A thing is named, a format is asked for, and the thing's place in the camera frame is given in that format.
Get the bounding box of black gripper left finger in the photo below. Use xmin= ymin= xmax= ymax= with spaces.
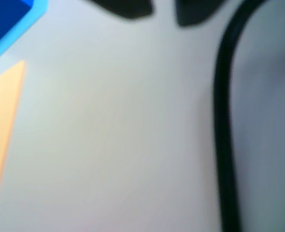
xmin=81 ymin=0 xmax=156 ymax=20

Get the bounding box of orange paper square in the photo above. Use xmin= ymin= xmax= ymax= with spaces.
xmin=0 ymin=59 xmax=27 ymax=218

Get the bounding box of black camera cable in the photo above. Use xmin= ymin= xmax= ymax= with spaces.
xmin=211 ymin=0 xmax=270 ymax=232

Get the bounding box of largest blue cube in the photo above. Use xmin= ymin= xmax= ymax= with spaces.
xmin=0 ymin=0 xmax=34 ymax=46

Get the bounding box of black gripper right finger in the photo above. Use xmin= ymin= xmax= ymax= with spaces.
xmin=174 ymin=0 xmax=232 ymax=27

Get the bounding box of light blue paper square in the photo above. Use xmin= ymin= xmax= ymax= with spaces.
xmin=0 ymin=0 xmax=49 ymax=68

